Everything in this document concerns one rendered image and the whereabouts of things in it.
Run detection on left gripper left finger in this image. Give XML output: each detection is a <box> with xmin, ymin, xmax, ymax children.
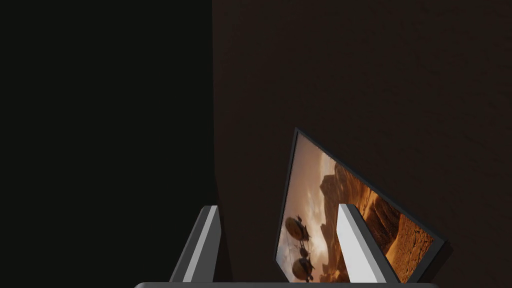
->
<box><xmin>169</xmin><ymin>205</ymin><xmax>222</xmax><ymax>283</ymax></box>

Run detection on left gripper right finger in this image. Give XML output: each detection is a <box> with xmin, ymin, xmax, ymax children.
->
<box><xmin>336</xmin><ymin>203</ymin><xmax>402</xmax><ymax>284</ymax></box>

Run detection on framed desert landscape picture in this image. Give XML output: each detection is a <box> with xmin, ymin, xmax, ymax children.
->
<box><xmin>273</xmin><ymin>127</ymin><xmax>455</xmax><ymax>284</ymax></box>

